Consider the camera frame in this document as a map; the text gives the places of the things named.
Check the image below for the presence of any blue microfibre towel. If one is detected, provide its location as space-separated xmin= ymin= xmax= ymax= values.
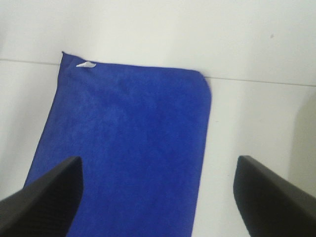
xmin=26 ymin=53 xmax=211 ymax=237

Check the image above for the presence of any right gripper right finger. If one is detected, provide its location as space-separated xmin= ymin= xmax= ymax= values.
xmin=233 ymin=156 xmax=316 ymax=237

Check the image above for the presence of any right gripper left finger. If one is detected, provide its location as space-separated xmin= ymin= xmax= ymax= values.
xmin=0 ymin=157 xmax=83 ymax=237

